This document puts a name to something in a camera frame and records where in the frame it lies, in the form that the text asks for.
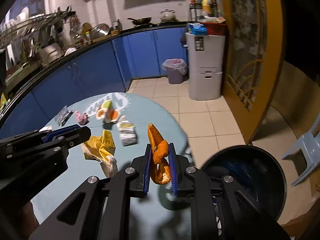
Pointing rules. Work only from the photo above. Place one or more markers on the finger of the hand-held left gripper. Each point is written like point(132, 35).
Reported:
point(62, 131)
point(77, 136)

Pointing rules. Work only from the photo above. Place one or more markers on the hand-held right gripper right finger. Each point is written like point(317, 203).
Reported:
point(172, 170)

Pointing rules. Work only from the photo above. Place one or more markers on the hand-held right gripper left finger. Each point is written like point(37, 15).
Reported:
point(147, 165)

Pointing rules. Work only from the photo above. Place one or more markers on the orange peel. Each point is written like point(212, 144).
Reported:
point(160, 152)

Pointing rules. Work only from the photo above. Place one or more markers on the black round bin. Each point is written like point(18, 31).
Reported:
point(265, 175)

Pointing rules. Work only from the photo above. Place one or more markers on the grey trash bin with bag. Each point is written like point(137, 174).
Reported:
point(175, 75)

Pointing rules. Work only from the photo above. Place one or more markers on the silver foil wrapper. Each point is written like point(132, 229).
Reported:
point(62, 117)

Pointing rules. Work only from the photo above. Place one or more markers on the white crumpled tissue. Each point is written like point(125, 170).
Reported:
point(46, 129)

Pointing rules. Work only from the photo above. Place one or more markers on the pink crumpled wrapper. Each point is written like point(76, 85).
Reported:
point(81, 118)

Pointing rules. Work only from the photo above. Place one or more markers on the yellow crumpled wrapper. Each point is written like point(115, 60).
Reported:
point(105, 142)

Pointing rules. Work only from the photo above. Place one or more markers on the orange and white snack packet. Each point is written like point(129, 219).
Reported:
point(107, 113)

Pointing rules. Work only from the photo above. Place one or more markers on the round blue table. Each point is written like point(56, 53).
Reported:
point(150, 110)

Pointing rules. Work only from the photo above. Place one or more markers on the metal sink drainer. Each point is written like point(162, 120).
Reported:
point(51, 52)

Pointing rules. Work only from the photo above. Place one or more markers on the white plastic bag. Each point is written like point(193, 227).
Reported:
point(70, 51)

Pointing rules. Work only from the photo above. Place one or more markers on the wooden cutting board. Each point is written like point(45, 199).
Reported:
point(102, 38)

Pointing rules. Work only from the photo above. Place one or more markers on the blue lower cabinets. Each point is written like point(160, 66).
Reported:
point(140, 55)

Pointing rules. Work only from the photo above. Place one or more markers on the steel wok lid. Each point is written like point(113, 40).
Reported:
point(101, 30)

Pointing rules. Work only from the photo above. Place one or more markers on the small printed tin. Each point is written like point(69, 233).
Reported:
point(115, 32)

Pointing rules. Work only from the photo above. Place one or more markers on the metal dish rack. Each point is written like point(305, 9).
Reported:
point(32, 22)

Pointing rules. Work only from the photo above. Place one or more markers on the white storage cabinet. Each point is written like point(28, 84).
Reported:
point(205, 60)

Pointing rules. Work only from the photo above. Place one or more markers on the row of white plates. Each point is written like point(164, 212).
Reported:
point(22, 15)

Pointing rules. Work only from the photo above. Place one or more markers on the black wok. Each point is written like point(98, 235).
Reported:
point(141, 20)

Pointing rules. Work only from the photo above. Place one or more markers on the gas stove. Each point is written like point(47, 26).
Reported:
point(155, 23)

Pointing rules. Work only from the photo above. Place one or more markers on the light blue plastic chair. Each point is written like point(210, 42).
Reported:
point(307, 142)

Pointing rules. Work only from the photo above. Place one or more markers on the black kitchen countertop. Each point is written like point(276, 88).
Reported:
point(172, 25)

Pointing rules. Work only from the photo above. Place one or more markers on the blue plastic packet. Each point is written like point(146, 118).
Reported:
point(197, 30)

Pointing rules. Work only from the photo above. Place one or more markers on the red plastic basket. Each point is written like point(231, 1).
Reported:
point(215, 30)

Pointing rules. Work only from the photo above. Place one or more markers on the white cooking pot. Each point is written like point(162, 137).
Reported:
point(167, 16)

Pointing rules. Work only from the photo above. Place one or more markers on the wooden sliding glass door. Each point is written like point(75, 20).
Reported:
point(272, 55)

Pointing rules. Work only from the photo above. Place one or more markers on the black storage rack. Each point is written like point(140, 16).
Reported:
point(191, 10)

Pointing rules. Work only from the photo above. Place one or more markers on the yellow spray bottle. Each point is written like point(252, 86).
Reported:
point(206, 3)

